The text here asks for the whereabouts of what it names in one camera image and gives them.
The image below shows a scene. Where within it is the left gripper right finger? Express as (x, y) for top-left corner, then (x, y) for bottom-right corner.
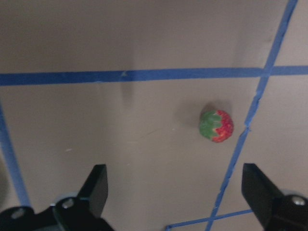
(241, 163), (284, 225)

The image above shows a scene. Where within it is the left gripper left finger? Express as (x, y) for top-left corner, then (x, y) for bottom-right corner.
(77, 164), (108, 218)

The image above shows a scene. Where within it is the strawberry with green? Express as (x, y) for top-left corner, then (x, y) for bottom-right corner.
(199, 110), (234, 143)

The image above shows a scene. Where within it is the light green plate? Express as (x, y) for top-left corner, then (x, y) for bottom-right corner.
(0, 160), (8, 208)

